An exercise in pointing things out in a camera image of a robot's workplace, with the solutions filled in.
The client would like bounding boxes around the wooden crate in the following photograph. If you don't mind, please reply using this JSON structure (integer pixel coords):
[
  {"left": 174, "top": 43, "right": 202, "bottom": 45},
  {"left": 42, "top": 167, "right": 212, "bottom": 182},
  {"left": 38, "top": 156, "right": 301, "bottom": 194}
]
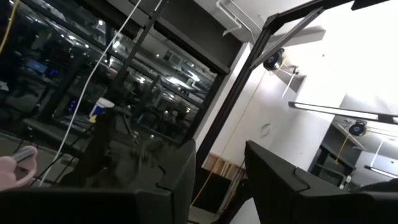
[{"left": 201, "top": 152, "right": 248, "bottom": 187}]

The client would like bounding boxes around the black ceiling cord reel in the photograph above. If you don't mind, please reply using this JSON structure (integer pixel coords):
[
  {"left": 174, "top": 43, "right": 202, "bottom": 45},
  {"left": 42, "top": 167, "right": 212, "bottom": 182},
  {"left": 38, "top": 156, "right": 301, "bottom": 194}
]
[
  {"left": 348, "top": 120, "right": 368, "bottom": 138},
  {"left": 262, "top": 47, "right": 285, "bottom": 72}
]

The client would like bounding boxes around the yellow power cable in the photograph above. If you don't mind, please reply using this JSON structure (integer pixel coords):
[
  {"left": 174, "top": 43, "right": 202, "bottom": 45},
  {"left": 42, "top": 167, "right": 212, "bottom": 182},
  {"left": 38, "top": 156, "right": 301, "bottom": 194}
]
[{"left": 0, "top": 0, "right": 20, "bottom": 54}]

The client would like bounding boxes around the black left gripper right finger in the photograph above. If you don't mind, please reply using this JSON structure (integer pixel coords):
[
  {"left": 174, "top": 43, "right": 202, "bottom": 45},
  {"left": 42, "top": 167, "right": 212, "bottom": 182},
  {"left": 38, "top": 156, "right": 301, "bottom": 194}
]
[{"left": 244, "top": 140, "right": 354, "bottom": 224}]

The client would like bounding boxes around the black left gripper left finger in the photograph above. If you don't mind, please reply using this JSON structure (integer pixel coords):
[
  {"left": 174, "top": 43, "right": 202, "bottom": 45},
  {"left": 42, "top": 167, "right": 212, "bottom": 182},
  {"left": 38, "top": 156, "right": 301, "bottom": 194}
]
[{"left": 133, "top": 139, "right": 197, "bottom": 224}]

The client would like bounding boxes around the white cable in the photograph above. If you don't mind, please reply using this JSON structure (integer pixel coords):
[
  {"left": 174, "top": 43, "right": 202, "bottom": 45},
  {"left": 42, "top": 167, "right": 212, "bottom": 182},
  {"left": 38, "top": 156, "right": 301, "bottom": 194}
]
[{"left": 39, "top": 0, "right": 142, "bottom": 187}]

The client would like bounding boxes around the white blue yellow canister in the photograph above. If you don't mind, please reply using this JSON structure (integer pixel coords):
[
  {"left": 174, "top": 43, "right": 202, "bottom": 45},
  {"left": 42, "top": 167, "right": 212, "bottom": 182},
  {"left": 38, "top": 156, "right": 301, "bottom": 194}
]
[{"left": 88, "top": 97, "right": 115, "bottom": 124}]

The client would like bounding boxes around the long ceiling light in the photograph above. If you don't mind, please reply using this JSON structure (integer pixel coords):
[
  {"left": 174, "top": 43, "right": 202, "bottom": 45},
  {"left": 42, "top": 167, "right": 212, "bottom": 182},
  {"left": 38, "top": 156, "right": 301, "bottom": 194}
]
[
  {"left": 287, "top": 101, "right": 398, "bottom": 126},
  {"left": 363, "top": 164, "right": 398, "bottom": 180}
]

